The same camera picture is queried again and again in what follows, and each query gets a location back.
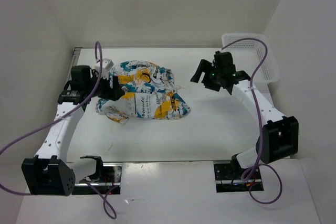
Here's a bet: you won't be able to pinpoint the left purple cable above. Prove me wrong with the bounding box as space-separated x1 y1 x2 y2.
0 40 117 220

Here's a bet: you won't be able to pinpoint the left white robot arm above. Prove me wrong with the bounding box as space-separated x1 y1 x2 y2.
22 59 124 196

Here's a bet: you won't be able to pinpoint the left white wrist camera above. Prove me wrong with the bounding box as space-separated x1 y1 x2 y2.
94 58 114 79

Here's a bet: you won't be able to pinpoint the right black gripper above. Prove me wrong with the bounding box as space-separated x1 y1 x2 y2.
191 59 223 92

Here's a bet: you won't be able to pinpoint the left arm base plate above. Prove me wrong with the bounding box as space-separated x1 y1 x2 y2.
72 163 123 195

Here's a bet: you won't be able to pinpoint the white plastic basket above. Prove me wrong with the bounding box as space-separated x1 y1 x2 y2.
222 33 280 84

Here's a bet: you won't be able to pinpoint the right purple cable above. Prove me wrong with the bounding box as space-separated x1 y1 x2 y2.
220 38 284 205

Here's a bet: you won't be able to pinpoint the purple cable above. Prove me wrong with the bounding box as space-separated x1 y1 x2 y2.
0 40 117 220
220 38 284 205

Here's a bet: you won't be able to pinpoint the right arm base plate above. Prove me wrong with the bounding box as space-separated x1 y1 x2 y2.
213 161 264 193

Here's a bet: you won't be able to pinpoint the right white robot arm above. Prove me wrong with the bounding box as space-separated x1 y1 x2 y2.
191 51 299 178

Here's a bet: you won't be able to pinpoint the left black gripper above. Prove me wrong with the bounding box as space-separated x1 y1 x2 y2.
86 71 125 101

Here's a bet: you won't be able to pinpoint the patterned white blue yellow shorts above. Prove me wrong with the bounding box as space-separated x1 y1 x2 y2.
95 60 191 124

